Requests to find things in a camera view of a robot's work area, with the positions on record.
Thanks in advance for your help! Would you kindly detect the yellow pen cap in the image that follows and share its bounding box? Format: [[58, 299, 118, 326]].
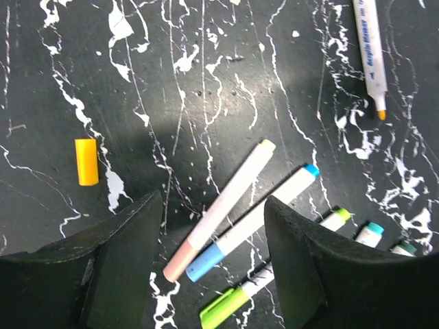
[[75, 138, 99, 186]]

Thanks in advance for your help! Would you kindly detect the light blue marker pen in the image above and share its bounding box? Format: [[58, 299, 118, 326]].
[[185, 164, 320, 282]]

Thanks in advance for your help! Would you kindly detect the teal marker pen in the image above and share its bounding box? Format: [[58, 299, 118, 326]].
[[355, 222, 384, 248]]

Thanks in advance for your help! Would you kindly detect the yellow marker pen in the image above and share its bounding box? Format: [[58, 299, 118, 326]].
[[353, 0, 388, 121]]

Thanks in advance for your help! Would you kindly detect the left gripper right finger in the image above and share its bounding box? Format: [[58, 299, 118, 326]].
[[264, 197, 438, 328]]

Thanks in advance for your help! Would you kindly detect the pink marker pen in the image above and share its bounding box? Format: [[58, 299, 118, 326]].
[[163, 139, 276, 282]]

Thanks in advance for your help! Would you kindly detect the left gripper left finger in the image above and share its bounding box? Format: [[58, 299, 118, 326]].
[[1, 192, 163, 328]]

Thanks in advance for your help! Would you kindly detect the dark green marker pen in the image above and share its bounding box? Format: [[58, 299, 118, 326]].
[[390, 241, 416, 257]]

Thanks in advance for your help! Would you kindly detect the light green marker pen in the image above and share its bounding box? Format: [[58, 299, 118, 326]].
[[200, 208, 352, 329]]

